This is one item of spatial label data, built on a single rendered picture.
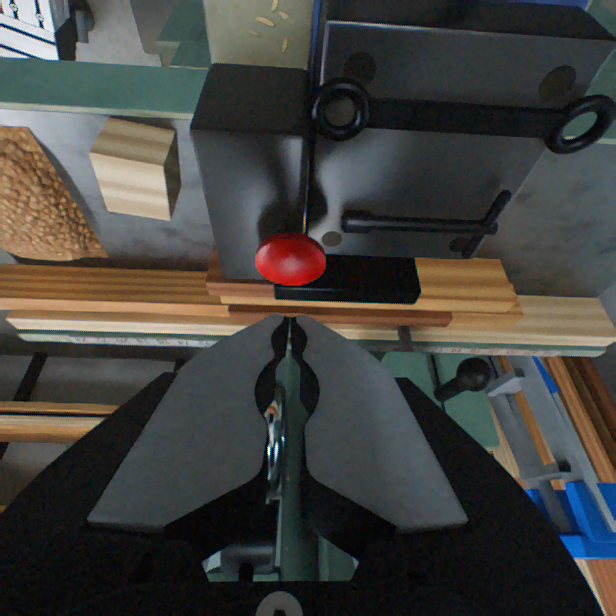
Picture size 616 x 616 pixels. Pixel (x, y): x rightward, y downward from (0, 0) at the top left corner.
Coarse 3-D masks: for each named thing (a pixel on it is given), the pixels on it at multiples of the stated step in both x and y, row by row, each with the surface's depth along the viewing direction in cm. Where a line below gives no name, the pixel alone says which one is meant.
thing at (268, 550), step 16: (272, 512) 35; (256, 528) 33; (272, 528) 34; (240, 544) 33; (256, 544) 33; (272, 544) 33; (224, 560) 32; (240, 560) 32; (256, 560) 32; (272, 560) 33; (240, 576) 31
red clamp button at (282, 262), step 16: (272, 240) 14; (288, 240) 14; (304, 240) 14; (256, 256) 14; (272, 256) 14; (288, 256) 14; (304, 256) 14; (320, 256) 14; (272, 272) 15; (288, 272) 15; (304, 272) 15; (320, 272) 15
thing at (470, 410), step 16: (400, 352) 26; (416, 352) 27; (432, 352) 27; (400, 368) 26; (416, 368) 26; (432, 368) 26; (448, 368) 26; (416, 384) 25; (432, 384) 25; (448, 400) 25; (464, 400) 25; (480, 400) 25; (464, 416) 24; (480, 416) 24; (480, 432) 23; (496, 432) 24; (496, 448) 23
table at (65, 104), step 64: (0, 64) 23; (64, 64) 24; (64, 128) 22; (576, 128) 23; (192, 192) 27; (576, 192) 26; (128, 256) 33; (192, 256) 33; (512, 256) 33; (576, 256) 33
